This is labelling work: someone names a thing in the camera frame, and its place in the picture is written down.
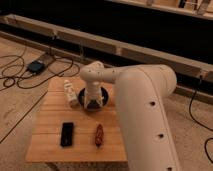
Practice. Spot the red brown snack bar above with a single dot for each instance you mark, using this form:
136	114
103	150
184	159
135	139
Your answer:
99	135

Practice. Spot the black rectangular remote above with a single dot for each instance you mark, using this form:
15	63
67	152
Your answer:
67	134

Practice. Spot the blue power adapter box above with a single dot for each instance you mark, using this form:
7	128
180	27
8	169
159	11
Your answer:
35	67

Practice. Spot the white plastic bottle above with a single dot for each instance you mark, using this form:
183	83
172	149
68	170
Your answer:
70	93

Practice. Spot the dark ceramic bowl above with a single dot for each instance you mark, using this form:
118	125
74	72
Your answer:
93	105

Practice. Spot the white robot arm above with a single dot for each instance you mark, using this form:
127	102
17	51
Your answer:
139	91

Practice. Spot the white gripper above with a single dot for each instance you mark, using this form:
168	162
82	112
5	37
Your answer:
93	92

